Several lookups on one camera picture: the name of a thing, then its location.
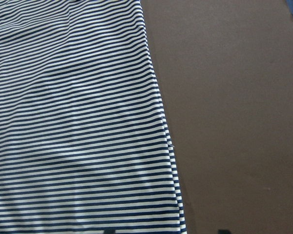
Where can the navy white striped polo shirt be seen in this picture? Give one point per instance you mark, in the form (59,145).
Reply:
(84,142)

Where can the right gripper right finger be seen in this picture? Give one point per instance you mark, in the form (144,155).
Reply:
(224,231)

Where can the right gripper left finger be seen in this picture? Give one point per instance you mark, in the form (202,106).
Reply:
(109,231)

